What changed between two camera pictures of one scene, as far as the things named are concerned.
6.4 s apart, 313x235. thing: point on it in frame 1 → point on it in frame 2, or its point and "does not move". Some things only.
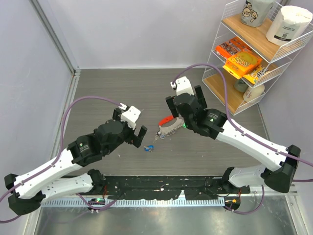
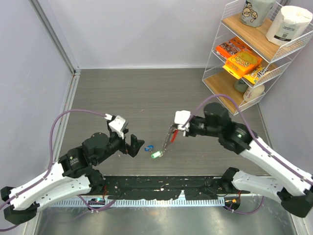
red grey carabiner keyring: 164,130 → 171,136
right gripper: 200,97 → 189,132
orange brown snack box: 226,49 does not move
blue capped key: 148,148 does not move
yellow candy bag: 255,74 does not move
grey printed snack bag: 255,12 does not move
